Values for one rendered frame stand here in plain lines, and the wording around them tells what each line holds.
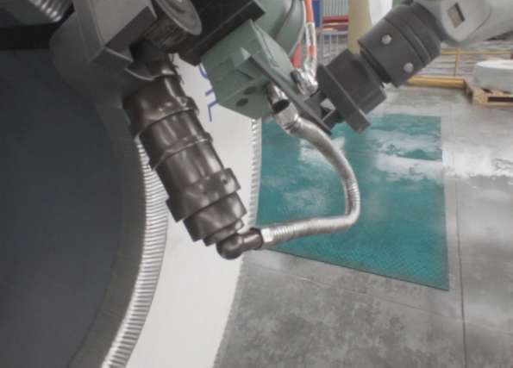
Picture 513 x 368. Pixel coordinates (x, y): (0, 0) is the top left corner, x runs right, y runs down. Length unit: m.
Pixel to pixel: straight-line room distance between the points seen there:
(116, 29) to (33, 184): 0.49
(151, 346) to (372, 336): 0.86
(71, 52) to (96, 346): 0.38
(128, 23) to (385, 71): 0.36
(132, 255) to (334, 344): 0.87
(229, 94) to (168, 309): 0.37
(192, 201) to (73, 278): 0.36
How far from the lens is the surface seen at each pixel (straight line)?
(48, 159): 0.63
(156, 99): 0.28
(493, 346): 1.41
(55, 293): 0.62
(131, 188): 0.50
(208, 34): 0.36
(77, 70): 0.28
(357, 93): 0.50
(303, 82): 0.36
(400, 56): 0.50
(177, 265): 0.57
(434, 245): 1.79
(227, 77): 0.34
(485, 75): 5.15
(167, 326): 0.61
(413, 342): 1.33
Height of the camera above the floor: 0.94
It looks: 21 degrees down
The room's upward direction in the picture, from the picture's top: 3 degrees counter-clockwise
